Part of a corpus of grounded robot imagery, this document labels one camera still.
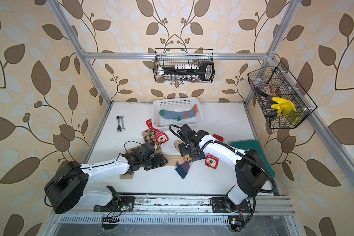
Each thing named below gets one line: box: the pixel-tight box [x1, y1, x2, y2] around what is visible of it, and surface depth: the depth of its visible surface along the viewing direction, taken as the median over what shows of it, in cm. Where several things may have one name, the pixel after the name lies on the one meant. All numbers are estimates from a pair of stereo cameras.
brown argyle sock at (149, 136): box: [141, 128, 163, 154], surface depth 100 cm
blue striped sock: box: [159, 104, 199, 121], surface depth 112 cm
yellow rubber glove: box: [270, 96, 297, 117], surface depth 67 cm
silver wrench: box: [119, 115, 126, 131], surface depth 110 cm
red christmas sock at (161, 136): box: [145, 118, 170, 146], surface depth 101 cm
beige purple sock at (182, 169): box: [175, 160, 191, 179], surface depth 88 cm
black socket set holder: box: [161, 61, 215, 82], surface depth 86 cm
